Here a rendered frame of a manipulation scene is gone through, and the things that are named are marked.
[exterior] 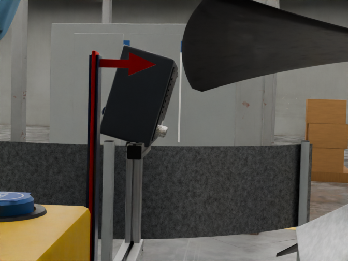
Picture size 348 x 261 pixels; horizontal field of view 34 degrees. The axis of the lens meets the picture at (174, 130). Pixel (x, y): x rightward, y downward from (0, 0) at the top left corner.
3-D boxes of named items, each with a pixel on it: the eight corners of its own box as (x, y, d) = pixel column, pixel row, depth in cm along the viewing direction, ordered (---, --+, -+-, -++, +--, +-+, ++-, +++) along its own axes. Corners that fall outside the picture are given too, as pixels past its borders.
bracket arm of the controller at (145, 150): (141, 160, 111) (142, 145, 111) (126, 159, 111) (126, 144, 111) (150, 149, 135) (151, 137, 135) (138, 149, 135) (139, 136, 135)
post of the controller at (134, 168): (139, 244, 112) (142, 144, 111) (124, 243, 112) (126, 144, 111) (141, 240, 115) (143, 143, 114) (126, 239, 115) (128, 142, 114)
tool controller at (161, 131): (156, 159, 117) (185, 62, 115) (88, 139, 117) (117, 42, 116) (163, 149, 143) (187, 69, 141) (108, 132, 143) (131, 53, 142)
